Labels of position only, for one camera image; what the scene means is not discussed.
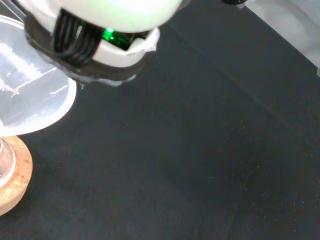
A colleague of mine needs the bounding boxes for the black cloth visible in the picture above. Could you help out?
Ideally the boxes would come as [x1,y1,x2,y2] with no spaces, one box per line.
[0,0,320,240]

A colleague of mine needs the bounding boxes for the clear plastic funnel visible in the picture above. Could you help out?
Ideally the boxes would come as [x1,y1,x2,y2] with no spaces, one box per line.
[0,14,77,137]

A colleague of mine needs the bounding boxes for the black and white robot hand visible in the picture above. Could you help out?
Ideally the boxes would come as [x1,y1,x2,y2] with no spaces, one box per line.
[16,0,185,88]

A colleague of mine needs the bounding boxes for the round-bottom glass flask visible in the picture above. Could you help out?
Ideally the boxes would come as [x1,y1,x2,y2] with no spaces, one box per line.
[0,119,17,187]

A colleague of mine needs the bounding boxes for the cork ring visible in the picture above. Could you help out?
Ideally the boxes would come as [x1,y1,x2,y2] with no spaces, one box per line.
[0,134,34,217]

